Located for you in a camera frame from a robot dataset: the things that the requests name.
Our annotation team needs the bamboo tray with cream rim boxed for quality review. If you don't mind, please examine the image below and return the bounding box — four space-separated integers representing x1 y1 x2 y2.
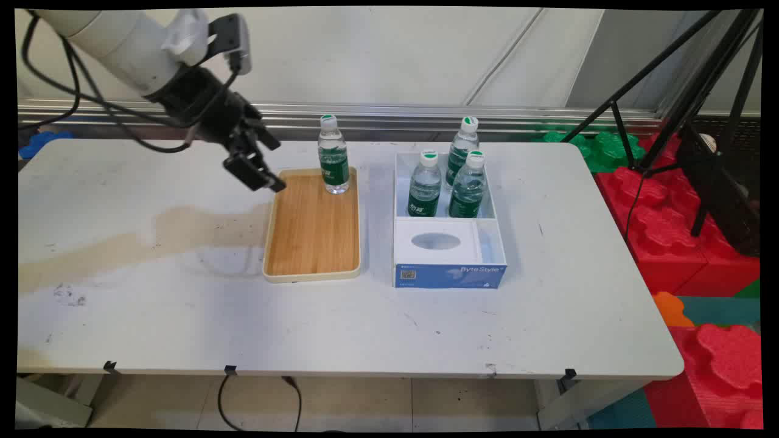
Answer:
262 169 362 284

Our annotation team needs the silver metal wall rail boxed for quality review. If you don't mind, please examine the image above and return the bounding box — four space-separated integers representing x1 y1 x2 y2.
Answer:
17 99 761 133

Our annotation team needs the blue foam piece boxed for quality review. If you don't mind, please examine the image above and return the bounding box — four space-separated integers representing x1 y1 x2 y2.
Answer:
18 130 74 161

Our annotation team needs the green foam block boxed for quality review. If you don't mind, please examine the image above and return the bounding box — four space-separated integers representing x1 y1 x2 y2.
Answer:
531 123 646 173

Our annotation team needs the black tripod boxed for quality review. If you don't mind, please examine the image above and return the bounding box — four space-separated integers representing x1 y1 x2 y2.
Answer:
560 9 764 239

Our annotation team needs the thin black cable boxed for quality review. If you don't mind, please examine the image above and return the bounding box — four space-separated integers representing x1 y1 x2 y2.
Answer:
281 375 303 431
217 372 237 431

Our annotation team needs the black panel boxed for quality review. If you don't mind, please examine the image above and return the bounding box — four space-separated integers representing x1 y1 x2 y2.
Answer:
677 119 761 257

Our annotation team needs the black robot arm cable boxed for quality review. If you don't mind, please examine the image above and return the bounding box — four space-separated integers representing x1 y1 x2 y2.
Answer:
18 13 241 154

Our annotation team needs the blue and white cardboard box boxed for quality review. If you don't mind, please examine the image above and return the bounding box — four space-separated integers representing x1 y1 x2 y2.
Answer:
393 151 508 290

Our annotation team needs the white insert with oval hole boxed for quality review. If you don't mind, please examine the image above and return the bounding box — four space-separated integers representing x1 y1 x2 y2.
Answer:
394 219 479 266

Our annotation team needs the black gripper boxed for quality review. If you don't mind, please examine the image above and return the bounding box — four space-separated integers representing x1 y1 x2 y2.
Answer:
146 64 287 193

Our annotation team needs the green label water bottle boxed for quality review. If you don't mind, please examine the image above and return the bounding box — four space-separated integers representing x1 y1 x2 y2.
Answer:
317 114 351 195
446 116 481 189
449 150 487 219
407 150 442 218

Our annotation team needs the teal foam mat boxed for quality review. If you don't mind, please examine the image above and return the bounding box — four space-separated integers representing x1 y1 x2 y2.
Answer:
678 296 761 330
587 388 657 430

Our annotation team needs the grey table leg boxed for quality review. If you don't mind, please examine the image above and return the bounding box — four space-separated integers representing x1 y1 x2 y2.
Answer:
536 378 649 431
15 375 96 429

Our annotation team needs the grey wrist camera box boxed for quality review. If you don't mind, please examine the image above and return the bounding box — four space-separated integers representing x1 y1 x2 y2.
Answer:
209 13 253 76

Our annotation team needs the large red foam block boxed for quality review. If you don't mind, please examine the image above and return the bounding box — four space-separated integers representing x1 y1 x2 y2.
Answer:
595 131 761 297

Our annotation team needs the orange foam piece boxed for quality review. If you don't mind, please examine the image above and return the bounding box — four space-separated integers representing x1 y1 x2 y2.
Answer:
652 291 695 329

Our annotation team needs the red foam block flower top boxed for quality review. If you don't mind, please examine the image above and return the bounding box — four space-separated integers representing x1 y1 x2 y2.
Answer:
643 322 764 430

